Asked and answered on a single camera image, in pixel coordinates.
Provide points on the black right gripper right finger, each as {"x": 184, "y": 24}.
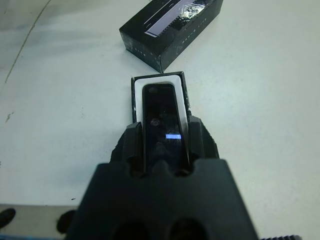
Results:
{"x": 201, "y": 142}

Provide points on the black box base white insert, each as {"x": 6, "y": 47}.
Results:
{"x": 138, "y": 100}

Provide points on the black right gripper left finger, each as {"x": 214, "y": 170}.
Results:
{"x": 132, "y": 150}

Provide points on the black box lid with print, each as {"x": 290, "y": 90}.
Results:
{"x": 150, "y": 45}

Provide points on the slim black camera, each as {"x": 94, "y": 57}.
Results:
{"x": 160, "y": 112}

